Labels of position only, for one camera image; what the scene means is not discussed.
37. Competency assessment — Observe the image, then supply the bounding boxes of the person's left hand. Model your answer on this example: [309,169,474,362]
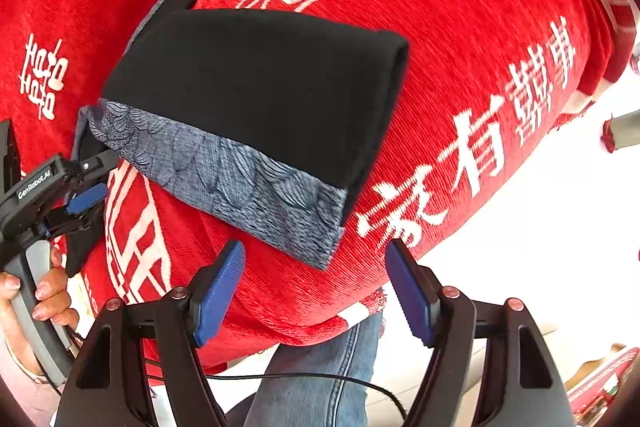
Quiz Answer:
[1,246,79,337]

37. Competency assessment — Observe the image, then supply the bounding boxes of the person's left forearm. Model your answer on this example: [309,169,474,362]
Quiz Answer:
[0,305,64,427]

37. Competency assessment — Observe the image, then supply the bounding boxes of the black pants with patterned waistband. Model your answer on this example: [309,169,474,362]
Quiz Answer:
[73,0,409,270]

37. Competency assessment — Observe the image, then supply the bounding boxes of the black cable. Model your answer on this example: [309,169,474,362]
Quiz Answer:
[144,355,409,423]

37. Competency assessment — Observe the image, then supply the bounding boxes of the red blanket with white characters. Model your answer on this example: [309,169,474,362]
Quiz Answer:
[1,0,639,373]

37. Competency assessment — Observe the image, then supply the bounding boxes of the silver bracelet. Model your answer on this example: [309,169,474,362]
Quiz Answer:
[3,336,50,385]

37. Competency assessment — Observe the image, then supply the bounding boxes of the person's blue jeans legs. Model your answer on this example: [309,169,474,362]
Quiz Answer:
[243,313,383,427]

